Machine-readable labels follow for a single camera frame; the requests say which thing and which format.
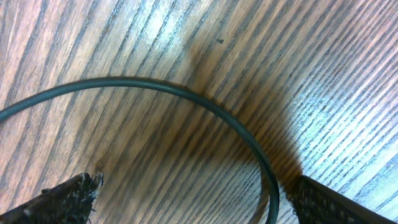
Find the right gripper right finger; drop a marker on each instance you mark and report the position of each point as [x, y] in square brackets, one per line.
[314, 203]

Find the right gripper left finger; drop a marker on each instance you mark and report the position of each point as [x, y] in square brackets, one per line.
[69, 202]

